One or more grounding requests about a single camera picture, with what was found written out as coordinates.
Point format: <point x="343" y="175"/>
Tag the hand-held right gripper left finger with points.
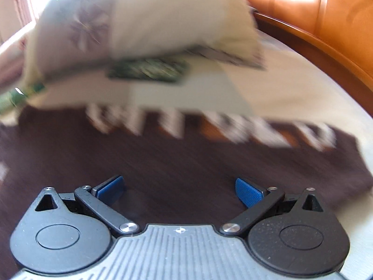
<point x="110" y="189"/>

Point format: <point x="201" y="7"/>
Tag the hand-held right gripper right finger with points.
<point x="247" y="193"/>

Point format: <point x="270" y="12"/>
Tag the brown fuzzy lettered sweater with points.
<point x="174" y="157"/>

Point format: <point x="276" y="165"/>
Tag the dark green patterned phone case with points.
<point x="145" y="70"/>

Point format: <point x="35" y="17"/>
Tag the green glass bottle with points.
<point x="14" y="97"/>

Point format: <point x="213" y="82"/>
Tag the grey cloth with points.
<point x="227" y="56"/>

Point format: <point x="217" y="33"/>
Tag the pink floral quilt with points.
<point x="11" y="64"/>

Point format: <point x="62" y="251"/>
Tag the cream floral pillow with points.
<point x="160" y="20"/>

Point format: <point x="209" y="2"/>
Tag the orange wooden headboard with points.
<point x="335" y="20"/>

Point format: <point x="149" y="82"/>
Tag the pink curtain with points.
<point x="22" y="3"/>

